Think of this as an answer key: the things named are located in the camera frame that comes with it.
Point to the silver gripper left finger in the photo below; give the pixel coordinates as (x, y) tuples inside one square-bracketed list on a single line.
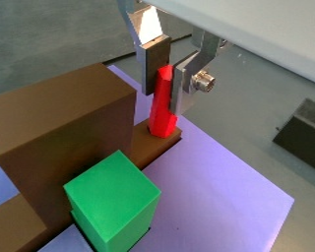
[(150, 43)]

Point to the brown L-shaped block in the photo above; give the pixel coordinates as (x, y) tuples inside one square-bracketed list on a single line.
[(59, 125)]

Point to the black angled peg stand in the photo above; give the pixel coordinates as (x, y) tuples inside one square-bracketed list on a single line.
[(296, 135)]

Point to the green block left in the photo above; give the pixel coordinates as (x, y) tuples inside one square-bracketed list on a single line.
[(113, 201)]

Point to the red peg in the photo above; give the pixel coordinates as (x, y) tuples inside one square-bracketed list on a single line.
[(161, 121)]

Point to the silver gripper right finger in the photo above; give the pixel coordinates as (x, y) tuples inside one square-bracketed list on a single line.
[(190, 77)]

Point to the purple board base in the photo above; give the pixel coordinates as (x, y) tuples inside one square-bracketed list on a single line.
[(217, 207)]

